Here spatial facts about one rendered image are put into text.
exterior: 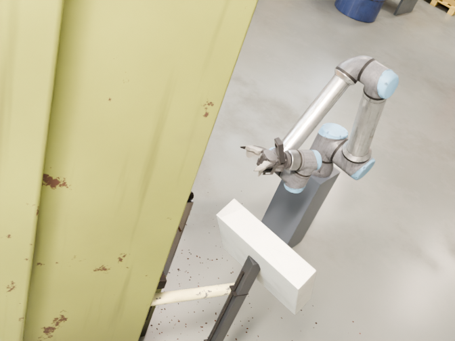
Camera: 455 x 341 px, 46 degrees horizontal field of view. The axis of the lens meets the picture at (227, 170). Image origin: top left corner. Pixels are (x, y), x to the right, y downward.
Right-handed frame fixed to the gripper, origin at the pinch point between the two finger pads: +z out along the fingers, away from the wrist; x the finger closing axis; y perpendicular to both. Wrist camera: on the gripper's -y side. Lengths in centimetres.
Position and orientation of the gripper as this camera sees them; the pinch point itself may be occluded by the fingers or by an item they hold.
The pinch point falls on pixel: (246, 157)
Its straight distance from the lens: 223.9
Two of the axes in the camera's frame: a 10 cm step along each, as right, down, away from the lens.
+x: -3.5, -6.7, 6.5
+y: -2.9, 7.4, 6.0
